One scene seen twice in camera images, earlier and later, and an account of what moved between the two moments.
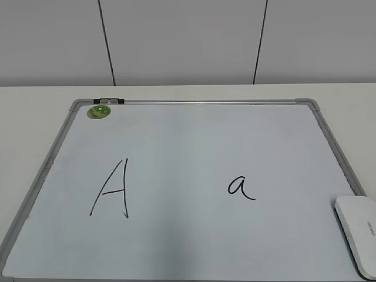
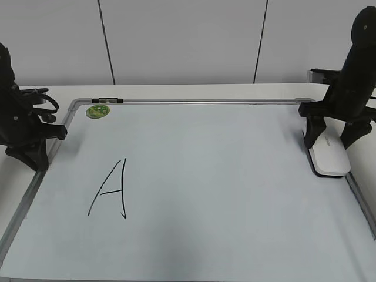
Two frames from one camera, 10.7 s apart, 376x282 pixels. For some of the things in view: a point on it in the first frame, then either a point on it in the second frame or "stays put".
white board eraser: x=357 y=215 to x=328 y=156
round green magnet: x=98 y=111 stays put
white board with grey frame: x=187 y=190 stays put
